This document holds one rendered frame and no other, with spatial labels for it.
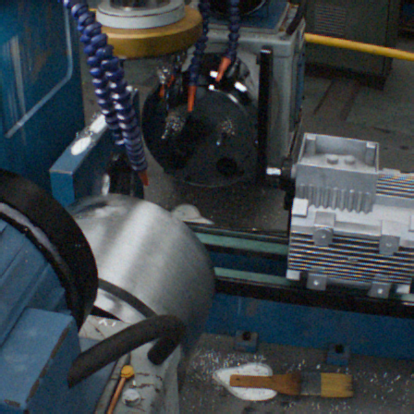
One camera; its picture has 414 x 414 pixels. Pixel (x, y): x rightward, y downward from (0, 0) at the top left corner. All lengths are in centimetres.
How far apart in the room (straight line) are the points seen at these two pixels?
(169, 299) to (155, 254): 6
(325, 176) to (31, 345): 63
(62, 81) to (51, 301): 74
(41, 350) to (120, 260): 34
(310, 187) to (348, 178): 6
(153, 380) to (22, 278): 19
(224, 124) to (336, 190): 32
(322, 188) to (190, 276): 27
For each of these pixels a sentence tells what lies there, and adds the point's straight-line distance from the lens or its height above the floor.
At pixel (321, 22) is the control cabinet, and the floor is 39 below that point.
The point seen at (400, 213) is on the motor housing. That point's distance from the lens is 101.
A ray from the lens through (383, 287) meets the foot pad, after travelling 103.
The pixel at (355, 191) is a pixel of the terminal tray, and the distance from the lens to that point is 99.
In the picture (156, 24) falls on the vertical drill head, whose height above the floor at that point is 134.
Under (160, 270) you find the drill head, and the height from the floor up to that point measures 114.
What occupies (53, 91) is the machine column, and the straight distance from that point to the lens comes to 116.
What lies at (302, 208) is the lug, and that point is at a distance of 99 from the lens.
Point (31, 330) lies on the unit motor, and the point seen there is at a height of 131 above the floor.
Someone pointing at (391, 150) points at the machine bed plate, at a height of 80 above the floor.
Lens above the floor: 162
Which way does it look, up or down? 34 degrees down
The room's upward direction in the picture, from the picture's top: straight up
